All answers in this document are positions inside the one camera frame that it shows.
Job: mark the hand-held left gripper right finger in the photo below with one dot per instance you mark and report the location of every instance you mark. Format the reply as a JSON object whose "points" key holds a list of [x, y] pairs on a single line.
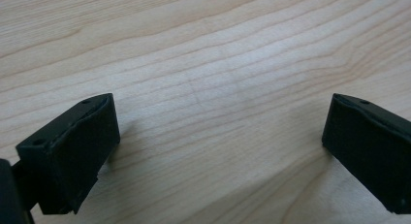
{"points": [[371, 149]]}

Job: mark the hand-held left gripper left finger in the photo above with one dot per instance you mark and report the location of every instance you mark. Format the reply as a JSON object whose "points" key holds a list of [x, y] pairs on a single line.
{"points": [[74, 153]]}

